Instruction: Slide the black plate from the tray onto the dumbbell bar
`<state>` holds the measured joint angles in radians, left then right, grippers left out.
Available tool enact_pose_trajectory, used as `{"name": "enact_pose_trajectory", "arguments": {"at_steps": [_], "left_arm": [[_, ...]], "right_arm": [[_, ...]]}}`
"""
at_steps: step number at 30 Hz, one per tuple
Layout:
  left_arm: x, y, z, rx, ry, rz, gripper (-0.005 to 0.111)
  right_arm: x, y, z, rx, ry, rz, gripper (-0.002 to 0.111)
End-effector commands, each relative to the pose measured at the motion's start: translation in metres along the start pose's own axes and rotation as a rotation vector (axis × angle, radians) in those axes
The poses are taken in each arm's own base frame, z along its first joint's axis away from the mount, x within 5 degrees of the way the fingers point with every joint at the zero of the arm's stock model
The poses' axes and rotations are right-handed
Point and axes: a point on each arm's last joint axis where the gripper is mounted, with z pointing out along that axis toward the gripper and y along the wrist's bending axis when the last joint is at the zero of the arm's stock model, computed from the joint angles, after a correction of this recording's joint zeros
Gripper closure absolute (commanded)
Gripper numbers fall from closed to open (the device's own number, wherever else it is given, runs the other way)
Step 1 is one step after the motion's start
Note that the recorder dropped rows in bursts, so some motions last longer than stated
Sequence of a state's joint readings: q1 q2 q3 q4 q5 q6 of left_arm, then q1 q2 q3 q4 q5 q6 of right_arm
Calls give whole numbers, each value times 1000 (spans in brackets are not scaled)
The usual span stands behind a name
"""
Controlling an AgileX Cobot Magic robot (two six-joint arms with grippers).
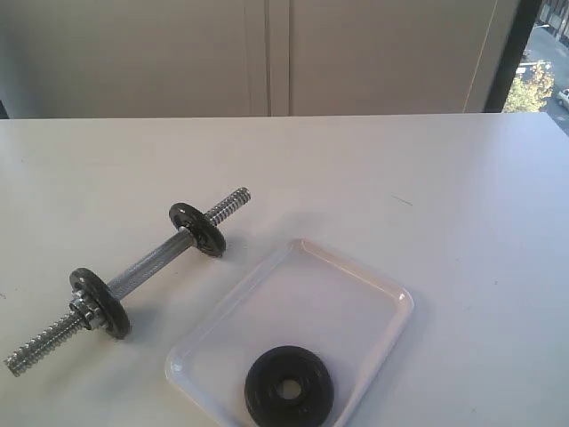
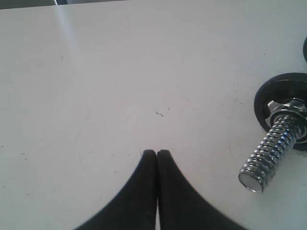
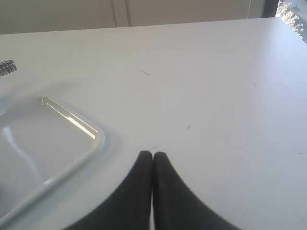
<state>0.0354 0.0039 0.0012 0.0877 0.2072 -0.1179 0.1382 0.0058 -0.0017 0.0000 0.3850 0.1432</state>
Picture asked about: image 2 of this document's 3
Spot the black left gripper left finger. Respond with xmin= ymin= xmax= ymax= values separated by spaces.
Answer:
xmin=77 ymin=149 xmax=157 ymax=230

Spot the chrome spinlock collar nut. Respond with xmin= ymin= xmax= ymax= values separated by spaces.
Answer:
xmin=265 ymin=98 xmax=307 ymax=144

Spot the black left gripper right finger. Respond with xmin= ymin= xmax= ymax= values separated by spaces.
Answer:
xmin=157 ymin=150 xmax=244 ymax=230

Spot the chrome threaded dumbbell bar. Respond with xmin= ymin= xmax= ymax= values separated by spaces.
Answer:
xmin=238 ymin=115 xmax=307 ymax=193

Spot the black weight plate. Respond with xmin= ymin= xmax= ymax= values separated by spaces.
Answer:
xmin=302 ymin=38 xmax=307 ymax=62

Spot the black weight plate left end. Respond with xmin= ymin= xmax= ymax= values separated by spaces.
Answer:
xmin=254 ymin=72 xmax=307 ymax=151

